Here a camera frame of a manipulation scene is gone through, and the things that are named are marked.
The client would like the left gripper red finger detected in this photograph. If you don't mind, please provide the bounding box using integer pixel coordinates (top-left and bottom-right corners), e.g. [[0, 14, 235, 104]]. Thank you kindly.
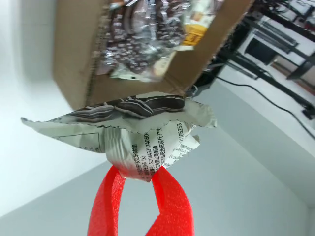
[[145, 167, 194, 236], [86, 164, 127, 236]]

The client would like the purple silver snack packet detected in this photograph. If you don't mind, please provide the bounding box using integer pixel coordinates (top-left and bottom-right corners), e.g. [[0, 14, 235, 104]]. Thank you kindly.
[[97, 0, 186, 74]]

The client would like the cream printed snack packet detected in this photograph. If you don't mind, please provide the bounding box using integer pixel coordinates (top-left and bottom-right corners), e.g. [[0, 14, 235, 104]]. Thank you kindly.
[[109, 49, 178, 83], [191, 0, 223, 28]]

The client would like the long black floor cable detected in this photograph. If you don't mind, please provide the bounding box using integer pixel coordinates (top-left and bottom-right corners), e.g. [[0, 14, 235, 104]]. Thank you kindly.
[[216, 75, 315, 141]]

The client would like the black equipment cart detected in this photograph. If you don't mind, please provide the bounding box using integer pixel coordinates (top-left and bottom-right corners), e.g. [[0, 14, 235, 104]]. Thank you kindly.
[[204, 0, 315, 121]]

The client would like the brown cardboard box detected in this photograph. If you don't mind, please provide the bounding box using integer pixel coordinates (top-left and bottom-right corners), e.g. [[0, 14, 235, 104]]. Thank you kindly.
[[53, 0, 255, 111]]

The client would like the white sunflower seed packet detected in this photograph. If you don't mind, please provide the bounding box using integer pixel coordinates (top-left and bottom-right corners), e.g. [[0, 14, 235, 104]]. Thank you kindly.
[[21, 91, 218, 184]]

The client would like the yellow snack packet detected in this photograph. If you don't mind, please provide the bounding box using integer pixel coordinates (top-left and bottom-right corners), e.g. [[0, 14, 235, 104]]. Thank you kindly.
[[181, 23, 209, 51]]

